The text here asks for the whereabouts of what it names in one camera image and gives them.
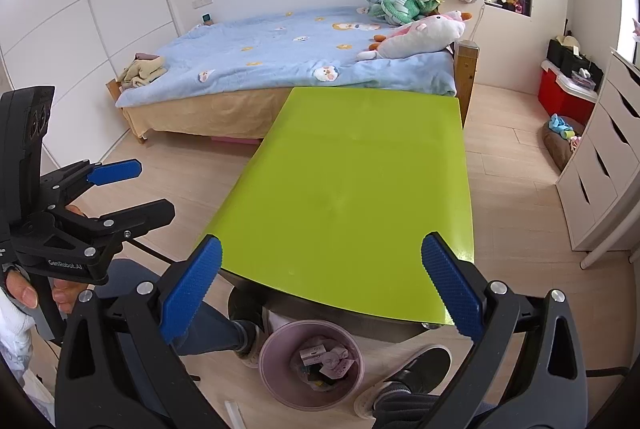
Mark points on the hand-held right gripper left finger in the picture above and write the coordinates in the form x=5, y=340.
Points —
x=192, y=289

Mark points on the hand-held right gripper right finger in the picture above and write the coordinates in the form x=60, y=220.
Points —
x=450, y=284

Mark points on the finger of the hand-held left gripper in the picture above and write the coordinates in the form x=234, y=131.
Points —
x=140, y=218
x=117, y=171

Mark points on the pink trash bin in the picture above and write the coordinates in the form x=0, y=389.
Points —
x=280, y=384

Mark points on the person's left forearm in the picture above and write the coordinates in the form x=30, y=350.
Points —
x=12, y=326

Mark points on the person's left hand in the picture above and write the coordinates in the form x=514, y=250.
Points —
x=22, y=291

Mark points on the person's left leg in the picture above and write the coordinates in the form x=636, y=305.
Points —
x=215, y=329

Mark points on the person's left shoe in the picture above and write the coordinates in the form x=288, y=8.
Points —
x=249, y=346

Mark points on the person's shoe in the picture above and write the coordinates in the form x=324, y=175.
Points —
x=415, y=369
x=249, y=346

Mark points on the person's right shoe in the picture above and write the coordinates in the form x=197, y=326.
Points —
x=415, y=369

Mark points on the folded beige cloth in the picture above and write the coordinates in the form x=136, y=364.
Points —
x=142, y=71

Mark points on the wooden bed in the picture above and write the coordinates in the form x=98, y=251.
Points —
x=200, y=109

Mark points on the pink box under bed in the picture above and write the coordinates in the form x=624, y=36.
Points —
x=235, y=139

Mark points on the green table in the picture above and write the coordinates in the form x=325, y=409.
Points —
x=350, y=189

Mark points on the brown pet bed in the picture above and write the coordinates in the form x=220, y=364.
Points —
x=557, y=146

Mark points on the small teal clock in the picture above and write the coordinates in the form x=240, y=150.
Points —
x=207, y=19

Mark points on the blue printed blanket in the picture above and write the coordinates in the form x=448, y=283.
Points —
x=260, y=49

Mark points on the white drawer cabinet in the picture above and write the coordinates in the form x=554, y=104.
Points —
x=605, y=169

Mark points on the blue soft toy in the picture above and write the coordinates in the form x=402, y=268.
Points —
x=560, y=125

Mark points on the red storage box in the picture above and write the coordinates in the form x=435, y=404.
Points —
x=560, y=94

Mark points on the white unicorn plush toy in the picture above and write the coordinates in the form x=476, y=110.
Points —
x=425, y=36

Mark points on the green plush toy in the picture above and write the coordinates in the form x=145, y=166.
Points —
x=402, y=9

